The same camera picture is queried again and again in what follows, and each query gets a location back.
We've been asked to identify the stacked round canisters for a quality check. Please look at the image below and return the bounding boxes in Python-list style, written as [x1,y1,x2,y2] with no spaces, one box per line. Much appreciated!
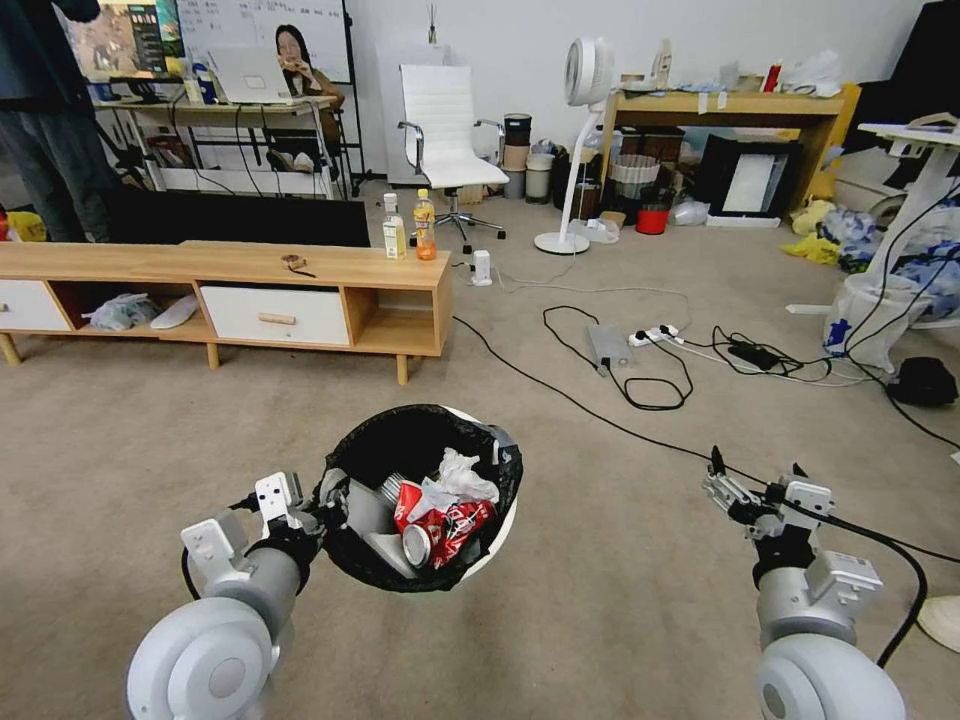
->
[501,113,534,201]

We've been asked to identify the crumpled white tissue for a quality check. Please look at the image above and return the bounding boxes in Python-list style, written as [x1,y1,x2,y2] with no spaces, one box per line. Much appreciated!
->
[421,447,501,519]

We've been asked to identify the white laptop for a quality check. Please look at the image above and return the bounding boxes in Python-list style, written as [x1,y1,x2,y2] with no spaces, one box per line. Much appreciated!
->
[207,46,297,106]

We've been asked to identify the light wood office desk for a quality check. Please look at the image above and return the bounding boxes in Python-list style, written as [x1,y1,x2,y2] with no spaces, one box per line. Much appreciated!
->
[88,94,340,201]

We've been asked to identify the white bin with black bag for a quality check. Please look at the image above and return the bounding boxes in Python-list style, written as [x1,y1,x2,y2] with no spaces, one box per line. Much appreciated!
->
[320,404,525,594]

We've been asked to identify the white plastic bag blue print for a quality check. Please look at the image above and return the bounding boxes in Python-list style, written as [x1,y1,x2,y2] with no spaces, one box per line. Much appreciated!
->
[822,272,935,375]

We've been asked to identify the seated person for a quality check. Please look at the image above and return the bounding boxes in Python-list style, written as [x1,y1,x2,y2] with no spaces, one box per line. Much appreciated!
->
[263,23,348,175]

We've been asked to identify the black picture frame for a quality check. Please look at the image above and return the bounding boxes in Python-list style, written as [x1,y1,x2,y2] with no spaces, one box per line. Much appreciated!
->
[697,133,802,229]

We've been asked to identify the black bag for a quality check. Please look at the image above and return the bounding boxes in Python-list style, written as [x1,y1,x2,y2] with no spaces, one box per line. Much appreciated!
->
[892,356,960,408]

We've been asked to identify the orange drink bottle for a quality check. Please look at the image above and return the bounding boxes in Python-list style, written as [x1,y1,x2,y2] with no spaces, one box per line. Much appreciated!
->
[413,188,439,262]

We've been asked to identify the long black floor cable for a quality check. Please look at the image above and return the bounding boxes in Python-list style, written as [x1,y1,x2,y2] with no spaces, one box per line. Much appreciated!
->
[451,313,960,564]

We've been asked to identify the yellow and red bag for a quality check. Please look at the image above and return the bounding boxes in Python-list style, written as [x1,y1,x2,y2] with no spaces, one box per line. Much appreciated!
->
[0,209,49,244]

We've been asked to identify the white standing table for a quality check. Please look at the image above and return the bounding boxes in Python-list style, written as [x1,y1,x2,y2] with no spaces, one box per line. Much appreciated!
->
[785,112,960,331]

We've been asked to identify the white drawer with wooden handle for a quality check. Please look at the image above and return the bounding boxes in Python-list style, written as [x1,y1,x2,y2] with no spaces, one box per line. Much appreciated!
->
[0,278,73,334]
[199,285,352,348]

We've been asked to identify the standing person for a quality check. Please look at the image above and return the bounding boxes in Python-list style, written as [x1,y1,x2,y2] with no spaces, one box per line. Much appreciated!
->
[0,0,121,244]

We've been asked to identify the computer monitor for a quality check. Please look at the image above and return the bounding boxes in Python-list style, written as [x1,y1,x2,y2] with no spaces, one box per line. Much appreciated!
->
[58,0,187,83]

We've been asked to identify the black power adapter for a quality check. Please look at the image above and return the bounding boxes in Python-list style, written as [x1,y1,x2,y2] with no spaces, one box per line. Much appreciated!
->
[728,343,783,372]

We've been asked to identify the crushed red cola can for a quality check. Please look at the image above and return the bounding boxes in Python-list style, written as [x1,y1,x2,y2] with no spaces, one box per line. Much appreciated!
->
[393,481,499,570]

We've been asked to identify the pale yellow drink bottle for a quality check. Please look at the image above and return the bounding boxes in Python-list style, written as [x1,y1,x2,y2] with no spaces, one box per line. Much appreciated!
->
[381,192,409,262]

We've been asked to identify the yellow plastic bag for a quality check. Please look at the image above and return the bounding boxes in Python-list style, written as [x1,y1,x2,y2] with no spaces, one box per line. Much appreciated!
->
[780,196,843,267]

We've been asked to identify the wooden desk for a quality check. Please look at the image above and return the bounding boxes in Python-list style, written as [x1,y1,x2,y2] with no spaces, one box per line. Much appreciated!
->
[599,88,862,220]

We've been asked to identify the white paper carton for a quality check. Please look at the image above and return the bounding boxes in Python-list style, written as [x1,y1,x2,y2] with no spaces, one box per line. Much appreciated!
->
[346,479,421,580]

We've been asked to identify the white office chair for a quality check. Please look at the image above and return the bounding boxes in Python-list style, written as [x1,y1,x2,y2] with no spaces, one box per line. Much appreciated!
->
[395,63,513,253]

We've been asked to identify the silver power adapter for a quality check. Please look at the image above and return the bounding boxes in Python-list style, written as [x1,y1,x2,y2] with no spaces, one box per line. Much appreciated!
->
[586,323,636,370]

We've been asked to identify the black flat television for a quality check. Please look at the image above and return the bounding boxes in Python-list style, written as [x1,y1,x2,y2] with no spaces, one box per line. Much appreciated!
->
[103,187,373,250]

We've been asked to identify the white standing fan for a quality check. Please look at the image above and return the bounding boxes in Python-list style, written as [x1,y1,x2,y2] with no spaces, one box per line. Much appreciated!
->
[533,37,619,256]

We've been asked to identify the crumpled clear plastic bag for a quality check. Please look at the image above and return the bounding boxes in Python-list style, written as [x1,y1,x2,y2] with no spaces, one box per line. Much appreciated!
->
[80,292,162,333]

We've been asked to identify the looped black cable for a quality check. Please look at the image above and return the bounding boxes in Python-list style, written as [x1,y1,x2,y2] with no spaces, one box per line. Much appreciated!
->
[541,304,696,412]

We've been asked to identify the whiteboard on stand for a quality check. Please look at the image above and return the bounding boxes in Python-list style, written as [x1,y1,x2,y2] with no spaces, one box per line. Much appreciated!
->
[174,0,370,198]

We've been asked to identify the wooden TV stand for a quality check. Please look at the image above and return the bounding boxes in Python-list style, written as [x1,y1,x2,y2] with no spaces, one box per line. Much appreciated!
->
[0,240,456,387]

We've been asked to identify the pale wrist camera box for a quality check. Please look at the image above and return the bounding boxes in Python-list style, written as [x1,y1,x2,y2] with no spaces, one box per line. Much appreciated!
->
[254,471,309,526]
[779,476,835,520]

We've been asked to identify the small white waste bin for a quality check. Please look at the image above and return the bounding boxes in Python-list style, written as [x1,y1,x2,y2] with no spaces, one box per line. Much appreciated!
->
[524,152,556,205]

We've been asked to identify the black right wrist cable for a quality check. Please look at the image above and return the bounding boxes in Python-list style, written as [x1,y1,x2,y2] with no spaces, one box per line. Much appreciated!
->
[815,509,931,666]

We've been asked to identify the white slipper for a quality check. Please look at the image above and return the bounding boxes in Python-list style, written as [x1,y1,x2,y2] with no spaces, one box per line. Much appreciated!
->
[149,293,199,331]

